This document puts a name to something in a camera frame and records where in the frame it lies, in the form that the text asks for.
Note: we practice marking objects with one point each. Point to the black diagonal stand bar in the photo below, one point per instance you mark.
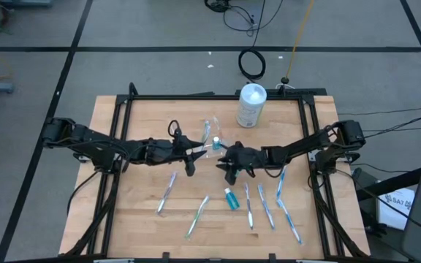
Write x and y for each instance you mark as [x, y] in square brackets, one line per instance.
[397, 182]

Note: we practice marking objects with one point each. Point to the purple white wrapped toothbrush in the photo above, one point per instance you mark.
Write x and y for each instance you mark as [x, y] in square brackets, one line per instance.
[248, 206]

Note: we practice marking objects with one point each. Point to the black aluminium table frame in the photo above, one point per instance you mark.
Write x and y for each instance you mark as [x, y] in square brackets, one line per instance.
[210, 97]

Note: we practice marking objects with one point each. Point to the white printed paper box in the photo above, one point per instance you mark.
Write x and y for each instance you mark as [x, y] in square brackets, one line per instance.
[397, 212]

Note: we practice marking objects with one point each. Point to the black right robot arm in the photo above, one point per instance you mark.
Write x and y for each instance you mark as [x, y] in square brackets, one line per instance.
[305, 144]

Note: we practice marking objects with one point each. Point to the green wrapped toothbrush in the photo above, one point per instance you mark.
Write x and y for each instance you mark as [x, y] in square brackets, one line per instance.
[197, 216]

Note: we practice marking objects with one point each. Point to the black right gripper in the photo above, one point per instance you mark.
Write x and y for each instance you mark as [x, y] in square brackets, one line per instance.
[250, 159]

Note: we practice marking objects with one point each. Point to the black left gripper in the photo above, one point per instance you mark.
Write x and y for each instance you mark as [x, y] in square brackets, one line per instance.
[163, 151]

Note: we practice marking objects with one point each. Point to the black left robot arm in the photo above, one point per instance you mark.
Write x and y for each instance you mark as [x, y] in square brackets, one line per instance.
[93, 140]

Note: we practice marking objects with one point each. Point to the clear acrylic organizer box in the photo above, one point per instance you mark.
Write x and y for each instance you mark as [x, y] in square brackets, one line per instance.
[210, 153]

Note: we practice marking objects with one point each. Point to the teal mouthwash bottle white cap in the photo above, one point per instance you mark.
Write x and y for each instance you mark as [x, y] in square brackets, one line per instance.
[232, 201]
[216, 144]

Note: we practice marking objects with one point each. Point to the white wipes canister green label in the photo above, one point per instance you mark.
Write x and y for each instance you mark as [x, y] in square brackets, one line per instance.
[250, 106]

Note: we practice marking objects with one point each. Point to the clear white toothbrush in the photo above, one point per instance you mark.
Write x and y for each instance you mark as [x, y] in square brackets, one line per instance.
[216, 124]

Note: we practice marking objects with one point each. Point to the blue toothbrush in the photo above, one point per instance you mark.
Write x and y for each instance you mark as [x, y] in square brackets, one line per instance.
[266, 206]
[290, 223]
[281, 184]

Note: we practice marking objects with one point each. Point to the teal toothbrush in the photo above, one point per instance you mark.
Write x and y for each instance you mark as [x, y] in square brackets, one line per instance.
[206, 130]

